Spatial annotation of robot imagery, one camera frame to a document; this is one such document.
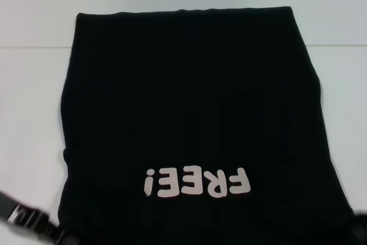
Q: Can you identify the black shirt with FREE print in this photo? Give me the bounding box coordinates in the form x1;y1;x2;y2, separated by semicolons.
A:
58;5;359;245

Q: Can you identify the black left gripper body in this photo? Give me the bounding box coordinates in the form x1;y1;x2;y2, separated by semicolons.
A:
0;190;58;242

